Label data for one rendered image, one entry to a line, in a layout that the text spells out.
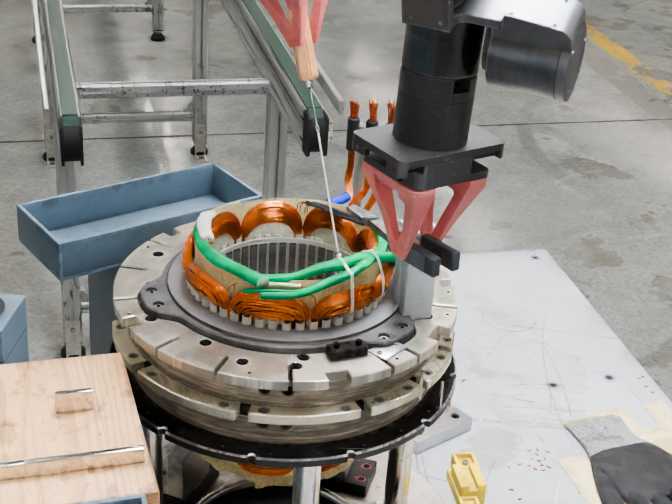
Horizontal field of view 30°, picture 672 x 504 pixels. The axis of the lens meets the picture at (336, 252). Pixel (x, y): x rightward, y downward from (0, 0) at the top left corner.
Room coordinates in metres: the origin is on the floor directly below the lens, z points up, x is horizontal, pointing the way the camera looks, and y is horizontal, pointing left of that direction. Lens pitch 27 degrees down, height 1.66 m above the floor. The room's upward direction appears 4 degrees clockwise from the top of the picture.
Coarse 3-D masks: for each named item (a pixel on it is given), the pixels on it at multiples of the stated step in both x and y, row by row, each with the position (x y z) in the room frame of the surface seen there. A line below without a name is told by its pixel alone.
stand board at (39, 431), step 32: (0, 384) 0.87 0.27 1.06; (32, 384) 0.88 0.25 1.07; (64, 384) 0.88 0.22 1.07; (96, 384) 0.88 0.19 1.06; (128, 384) 0.89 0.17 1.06; (0, 416) 0.83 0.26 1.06; (32, 416) 0.83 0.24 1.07; (64, 416) 0.83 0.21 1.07; (96, 416) 0.84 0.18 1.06; (128, 416) 0.84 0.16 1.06; (0, 448) 0.79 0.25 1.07; (32, 448) 0.79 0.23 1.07; (64, 448) 0.79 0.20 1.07; (96, 448) 0.79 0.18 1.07; (32, 480) 0.75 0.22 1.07; (64, 480) 0.75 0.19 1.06; (96, 480) 0.76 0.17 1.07; (128, 480) 0.76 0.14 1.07
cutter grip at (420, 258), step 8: (416, 248) 0.86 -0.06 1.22; (424, 248) 0.86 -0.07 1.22; (408, 256) 0.87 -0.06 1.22; (416, 256) 0.86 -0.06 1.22; (424, 256) 0.85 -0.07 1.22; (432, 256) 0.85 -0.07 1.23; (416, 264) 0.86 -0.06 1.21; (424, 264) 0.85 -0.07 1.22; (432, 264) 0.85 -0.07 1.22; (424, 272) 0.85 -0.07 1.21; (432, 272) 0.85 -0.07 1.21
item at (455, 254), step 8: (424, 240) 0.88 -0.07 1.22; (432, 240) 0.88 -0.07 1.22; (440, 240) 0.88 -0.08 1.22; (432, 248) 0.88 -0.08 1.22; (440, 248) 0.87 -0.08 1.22; (448, 248) 0.87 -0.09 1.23; (440, 256) 0.87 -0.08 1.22; (448, 256) 0.86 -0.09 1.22; (456, 256) 0.86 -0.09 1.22; (440, 264) 0.87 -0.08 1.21; (448, 264) 0.86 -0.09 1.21; (456, 264) 0.86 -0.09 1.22
